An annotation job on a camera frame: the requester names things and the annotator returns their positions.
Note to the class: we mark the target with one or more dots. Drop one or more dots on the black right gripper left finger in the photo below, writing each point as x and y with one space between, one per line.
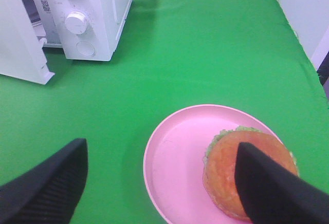
49 192

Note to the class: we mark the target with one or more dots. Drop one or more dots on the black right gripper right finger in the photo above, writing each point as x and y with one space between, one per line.
269 193

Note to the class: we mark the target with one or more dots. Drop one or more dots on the burger with lettuce and tomato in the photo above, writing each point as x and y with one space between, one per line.
219 165

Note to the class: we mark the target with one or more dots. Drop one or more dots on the pink round plate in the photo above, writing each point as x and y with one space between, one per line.
173 161

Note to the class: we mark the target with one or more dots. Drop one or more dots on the round white door button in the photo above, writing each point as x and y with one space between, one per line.
85 48

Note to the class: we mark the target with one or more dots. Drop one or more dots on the white round knob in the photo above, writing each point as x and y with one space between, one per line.
76 22

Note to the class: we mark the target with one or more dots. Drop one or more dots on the green table cloth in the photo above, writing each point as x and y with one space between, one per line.
172 54

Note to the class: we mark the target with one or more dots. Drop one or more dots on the white microwave oven body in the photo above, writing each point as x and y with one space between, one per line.
106 21

